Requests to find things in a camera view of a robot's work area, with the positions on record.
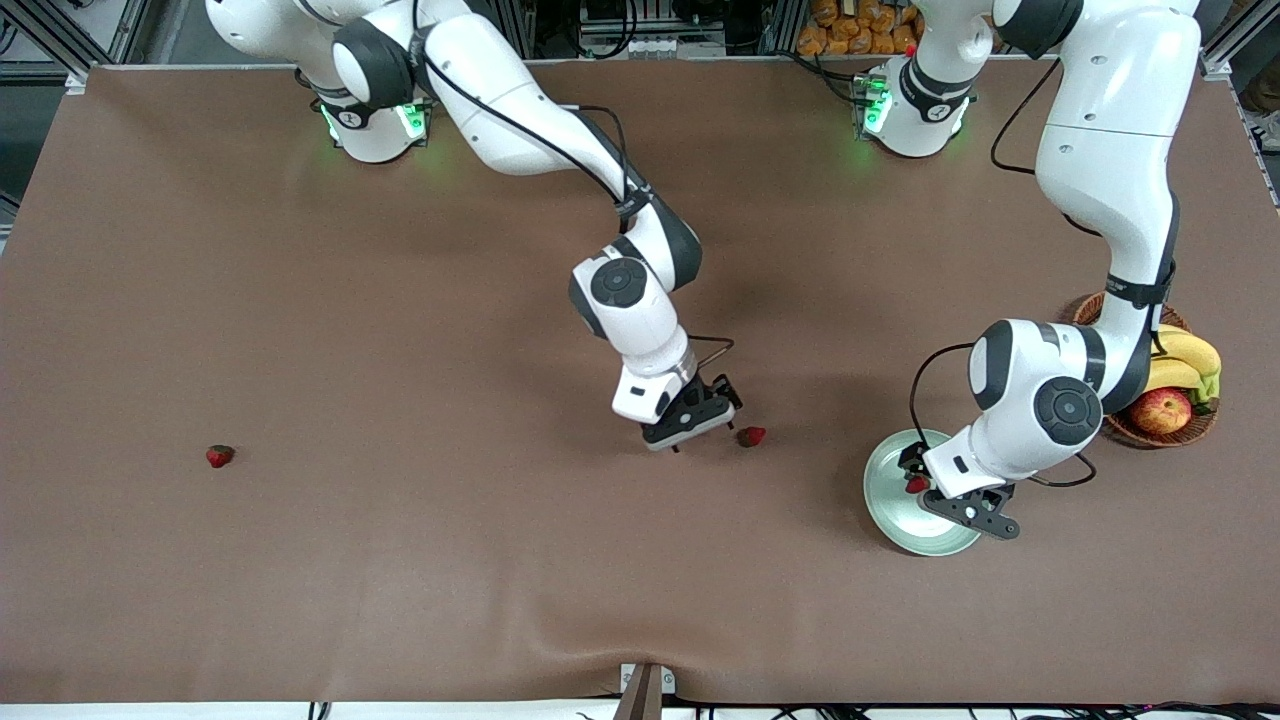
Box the pale green round plate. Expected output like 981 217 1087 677
863 429 986 557

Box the brown wicker basket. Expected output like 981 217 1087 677
1072 292 1219 448

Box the red yellow apple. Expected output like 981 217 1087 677
1128 388 1193 435

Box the grey metal table clamp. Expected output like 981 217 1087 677
618 662 677 720

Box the brown table cloth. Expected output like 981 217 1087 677
0 55 1280 706

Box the white socket strip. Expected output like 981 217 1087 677
620 35 726 59

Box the pile of orange bread rolls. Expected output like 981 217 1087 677
797 0 926 57

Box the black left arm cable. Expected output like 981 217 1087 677
908 55 1101 489

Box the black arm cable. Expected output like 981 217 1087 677
908 55 1101 489
410 0 737 373

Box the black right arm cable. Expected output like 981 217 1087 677
410 0 737 373

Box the aluminium frame post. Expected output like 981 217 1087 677
500 0 538 59
760 0 801 56

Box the aluminium frame profile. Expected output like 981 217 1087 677
1203 15 1280 81
0 0 93 76

